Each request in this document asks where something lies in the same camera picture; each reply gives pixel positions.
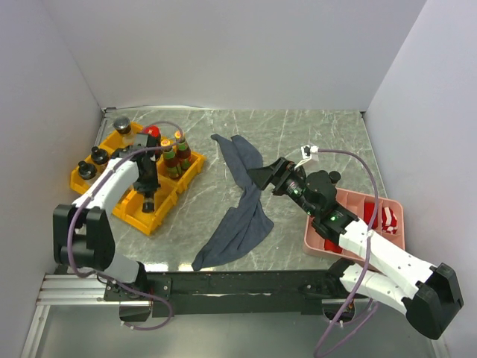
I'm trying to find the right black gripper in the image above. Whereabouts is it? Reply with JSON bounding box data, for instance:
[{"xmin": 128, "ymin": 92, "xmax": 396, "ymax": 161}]
[{"xmin": 247, "ymin": 157, "xmax": 318, "ymax": 218}]

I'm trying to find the red label sauce bottle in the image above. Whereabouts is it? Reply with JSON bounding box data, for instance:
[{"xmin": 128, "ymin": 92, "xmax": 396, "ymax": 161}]
[{"xmin": 161, "ymin": 139, "xmax": 182, "ymax": 179}]

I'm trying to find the green label sauce bottle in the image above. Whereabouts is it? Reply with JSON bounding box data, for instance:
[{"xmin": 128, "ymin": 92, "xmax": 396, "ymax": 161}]
[{"xmin": 174, "ymin": 131, "xmax": 192, "ymax": 172}]

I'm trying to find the red lid sauce jar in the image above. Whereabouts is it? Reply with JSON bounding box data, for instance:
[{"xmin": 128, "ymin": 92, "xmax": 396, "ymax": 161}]
[{"xmin": 142, "ymin": 125, "xmax": 161, "ymax": 146}]

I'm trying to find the black cap salt grinder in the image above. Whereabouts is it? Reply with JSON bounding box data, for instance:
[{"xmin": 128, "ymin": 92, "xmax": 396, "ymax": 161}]
[{"xmin": 90, "ymin": 146, "xmax": 110, "ymax": 169}]

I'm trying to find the black lid spice jar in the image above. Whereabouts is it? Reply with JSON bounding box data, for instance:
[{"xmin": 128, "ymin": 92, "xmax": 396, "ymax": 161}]
[{"xmin": 113, "ymin": 116, "xmax": 136, "ymax": 147}]

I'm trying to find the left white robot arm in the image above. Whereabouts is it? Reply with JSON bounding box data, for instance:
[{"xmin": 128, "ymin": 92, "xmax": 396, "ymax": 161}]
[{"xmin": 53, "ymin": 133, "xmax": 159, "ymax": 300}]

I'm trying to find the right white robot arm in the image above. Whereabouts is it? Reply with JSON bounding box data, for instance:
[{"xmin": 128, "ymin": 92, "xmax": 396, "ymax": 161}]
[{"xmin": 247, "ymin": 157, "xmax": 464, "ymax": 340}]

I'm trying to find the yellow compartment bin tray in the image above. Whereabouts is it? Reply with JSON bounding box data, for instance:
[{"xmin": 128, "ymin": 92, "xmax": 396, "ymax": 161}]
[{"xmin": 69, "ymin": 130, "xmax": 206, "ymax": 236}]

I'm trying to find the dark blue cloth towel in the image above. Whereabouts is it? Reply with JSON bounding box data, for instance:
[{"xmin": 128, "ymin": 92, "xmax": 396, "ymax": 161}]
[{"xmin": 192, "ymin": 134, "xmax": 274, "ymax": 271}]

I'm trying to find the red packet in tray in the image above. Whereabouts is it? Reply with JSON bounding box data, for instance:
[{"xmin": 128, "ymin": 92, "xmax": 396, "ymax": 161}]
[{"xmin": 363, "ymin": 201, "xmax": 382, "ymax": 229}]

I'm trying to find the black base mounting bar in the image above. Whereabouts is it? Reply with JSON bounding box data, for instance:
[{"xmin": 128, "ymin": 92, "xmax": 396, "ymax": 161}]
[{"xmin": 104, "ymin": 260, "xmax": 349, "ymax": 324}]

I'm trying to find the pink compartment tray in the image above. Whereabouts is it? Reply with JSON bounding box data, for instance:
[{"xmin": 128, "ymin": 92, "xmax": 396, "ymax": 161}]
[{"xmin": 303, "ymin": 188, "xmax": 405, "ymax": 265}]

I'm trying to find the red white packet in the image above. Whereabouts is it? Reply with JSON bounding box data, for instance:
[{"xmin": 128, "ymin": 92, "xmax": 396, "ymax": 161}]
[{"xmin": 382, "ymin": 207, "xmax": 399, "ymax": 234}]

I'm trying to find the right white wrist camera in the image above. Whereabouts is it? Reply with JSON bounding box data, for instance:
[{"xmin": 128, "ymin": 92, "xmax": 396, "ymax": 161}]
[{"xmin": 294, "ymin": 145, "xmax": 319, "ymax": 169}]

